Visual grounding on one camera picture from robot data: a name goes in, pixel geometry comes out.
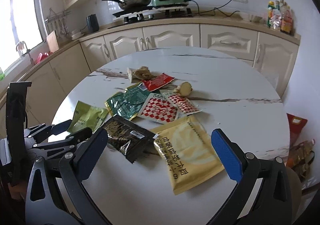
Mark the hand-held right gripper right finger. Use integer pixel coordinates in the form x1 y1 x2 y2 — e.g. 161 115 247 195
211 128 293 225

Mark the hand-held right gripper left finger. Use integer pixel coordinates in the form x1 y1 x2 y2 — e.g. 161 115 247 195
25 128 108 225

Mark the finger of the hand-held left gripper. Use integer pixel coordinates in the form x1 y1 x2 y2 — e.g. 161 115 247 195
31 127 93 156
25 119 73 144

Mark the light green packet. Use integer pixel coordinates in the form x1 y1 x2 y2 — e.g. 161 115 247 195
67 100 108 134

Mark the black foil packet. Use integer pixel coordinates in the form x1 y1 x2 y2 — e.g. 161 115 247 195
101 115 160 164

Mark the pale yellow pouch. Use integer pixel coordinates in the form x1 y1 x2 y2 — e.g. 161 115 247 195
151 115 225 195

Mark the red checkered sauce packet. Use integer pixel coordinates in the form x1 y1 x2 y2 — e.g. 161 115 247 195
137 92 184 125
161 91 203 115

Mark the dark green foil packet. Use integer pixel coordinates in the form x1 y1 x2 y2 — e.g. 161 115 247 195
104 82 152 121

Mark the metal faucet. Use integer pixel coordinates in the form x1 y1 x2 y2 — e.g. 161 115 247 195
15 42 35 66

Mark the red plastic basin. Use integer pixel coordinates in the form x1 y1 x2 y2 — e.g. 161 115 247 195
36 52 50 64

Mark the red bag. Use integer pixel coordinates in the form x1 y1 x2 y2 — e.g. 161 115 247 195
286 113 308 147

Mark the gold and orange bag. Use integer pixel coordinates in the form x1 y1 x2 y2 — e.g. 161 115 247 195
285 140 317 183

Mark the cut ginger piece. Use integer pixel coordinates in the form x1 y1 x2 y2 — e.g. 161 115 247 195
174 81 193 97

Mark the knobby ginger root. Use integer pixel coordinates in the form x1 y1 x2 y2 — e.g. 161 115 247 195
132 66 153 81

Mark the wooden cutting board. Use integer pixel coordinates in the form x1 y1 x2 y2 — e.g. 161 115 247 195
46 30 60 53

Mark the stack of white bowls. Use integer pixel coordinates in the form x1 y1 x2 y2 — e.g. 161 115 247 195
71 29 85 40

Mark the kitchen window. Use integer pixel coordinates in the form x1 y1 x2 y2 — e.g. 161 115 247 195
0 0 44 76

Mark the hanging utensil rack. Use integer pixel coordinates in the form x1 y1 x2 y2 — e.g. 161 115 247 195
45 8 72 38

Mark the black kettle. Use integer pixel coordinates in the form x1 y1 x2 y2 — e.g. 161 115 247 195
86 14 100 33

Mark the round white marble table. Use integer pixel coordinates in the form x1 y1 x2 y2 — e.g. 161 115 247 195
0 14 302 126

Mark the black gas stove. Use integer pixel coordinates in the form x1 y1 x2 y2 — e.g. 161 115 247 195
110 8 194 26

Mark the white bowl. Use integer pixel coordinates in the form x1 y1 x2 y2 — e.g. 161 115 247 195
246 13 263 23

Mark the group of condiment bottles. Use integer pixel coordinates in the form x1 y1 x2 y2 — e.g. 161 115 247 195
267 0 293 34

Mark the black power cable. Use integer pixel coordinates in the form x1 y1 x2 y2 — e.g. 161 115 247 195
190 0 242 17

